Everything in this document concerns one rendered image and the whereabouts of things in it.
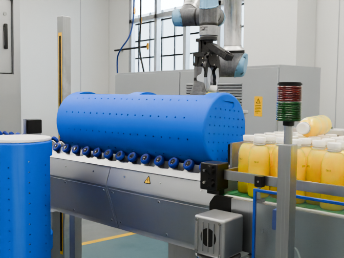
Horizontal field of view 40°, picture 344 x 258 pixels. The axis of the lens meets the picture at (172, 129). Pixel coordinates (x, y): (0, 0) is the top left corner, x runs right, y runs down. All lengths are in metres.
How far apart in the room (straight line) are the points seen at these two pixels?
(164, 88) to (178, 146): 2.58
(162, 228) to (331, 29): 3.19
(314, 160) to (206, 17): 0.74
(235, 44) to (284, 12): 2.38
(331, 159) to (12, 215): 1.24
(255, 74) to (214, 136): 1.84
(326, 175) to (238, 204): 0.29
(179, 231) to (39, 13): 5.62
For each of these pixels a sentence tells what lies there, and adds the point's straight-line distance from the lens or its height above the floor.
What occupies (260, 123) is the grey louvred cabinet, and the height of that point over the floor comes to 1.02.
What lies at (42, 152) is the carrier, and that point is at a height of 0.98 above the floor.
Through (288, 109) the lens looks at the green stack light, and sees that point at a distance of 1.21.
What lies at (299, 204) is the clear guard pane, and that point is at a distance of 1.36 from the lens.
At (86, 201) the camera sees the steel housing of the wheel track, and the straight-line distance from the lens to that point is 2.22.
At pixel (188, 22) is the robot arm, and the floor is 1.53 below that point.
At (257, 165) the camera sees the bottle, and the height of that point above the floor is 1.01.
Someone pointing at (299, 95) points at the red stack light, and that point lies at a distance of 1.22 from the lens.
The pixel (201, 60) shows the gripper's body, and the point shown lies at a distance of 1.88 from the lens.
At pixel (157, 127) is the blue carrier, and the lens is 1.80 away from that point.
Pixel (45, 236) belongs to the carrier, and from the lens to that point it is 2.08.
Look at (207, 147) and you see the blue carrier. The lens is 1.68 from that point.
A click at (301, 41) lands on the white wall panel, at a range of 4.58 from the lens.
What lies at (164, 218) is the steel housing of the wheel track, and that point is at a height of 0.74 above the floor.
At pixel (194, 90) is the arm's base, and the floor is 1.25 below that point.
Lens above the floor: 1.22
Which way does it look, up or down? 4 degrees down
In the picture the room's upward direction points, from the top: 1 degrees clockwise
